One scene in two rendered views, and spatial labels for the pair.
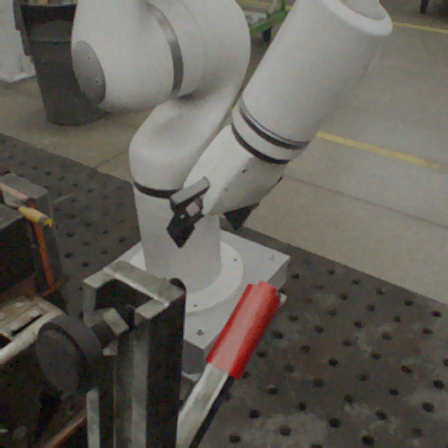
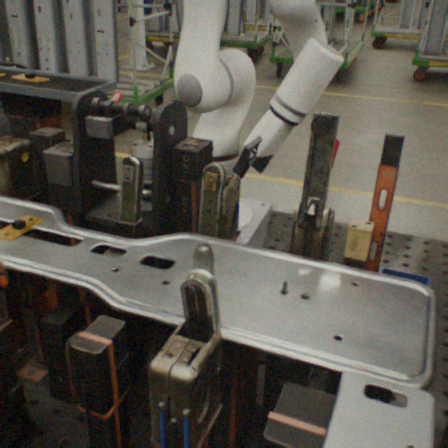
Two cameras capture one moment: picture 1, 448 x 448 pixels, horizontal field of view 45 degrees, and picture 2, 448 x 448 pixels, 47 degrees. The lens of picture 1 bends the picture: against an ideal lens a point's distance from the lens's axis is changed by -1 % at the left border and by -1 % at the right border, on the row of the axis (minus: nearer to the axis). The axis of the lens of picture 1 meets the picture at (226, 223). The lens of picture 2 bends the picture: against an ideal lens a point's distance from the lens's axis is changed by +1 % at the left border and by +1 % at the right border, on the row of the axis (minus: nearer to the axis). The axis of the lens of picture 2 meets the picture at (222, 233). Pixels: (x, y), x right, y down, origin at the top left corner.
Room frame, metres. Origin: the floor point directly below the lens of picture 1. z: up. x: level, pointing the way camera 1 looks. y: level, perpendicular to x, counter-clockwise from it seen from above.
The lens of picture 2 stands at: (-0.53, 0.38, 1.42)
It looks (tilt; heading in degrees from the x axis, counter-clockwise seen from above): 28 degrees down; 345
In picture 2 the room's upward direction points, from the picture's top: 1 degrees clockwise
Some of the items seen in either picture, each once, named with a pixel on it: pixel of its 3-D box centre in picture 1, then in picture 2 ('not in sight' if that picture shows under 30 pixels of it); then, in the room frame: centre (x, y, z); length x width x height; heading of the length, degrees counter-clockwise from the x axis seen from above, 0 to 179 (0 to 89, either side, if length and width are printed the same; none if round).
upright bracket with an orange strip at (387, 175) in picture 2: not in sight; (367, 281); (0.09, -0.04, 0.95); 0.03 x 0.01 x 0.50; 54
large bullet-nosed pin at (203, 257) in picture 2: not in sight; (203, 262); (0.10, 0.23, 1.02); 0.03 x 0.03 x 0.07
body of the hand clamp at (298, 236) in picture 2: not in sight; (304, 300); (0.16, 0.03, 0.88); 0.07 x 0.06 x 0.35; 144
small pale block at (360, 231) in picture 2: not in sight; (345, 321); (0.08, -0.01, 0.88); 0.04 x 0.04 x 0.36; 54
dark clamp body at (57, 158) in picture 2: not in sight; (80, 232); (0.48, 0.42, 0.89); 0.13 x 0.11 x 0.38; 144
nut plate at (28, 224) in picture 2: not in sight; (19, 225); (0.30, 0.51, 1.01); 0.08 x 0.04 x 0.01; 145
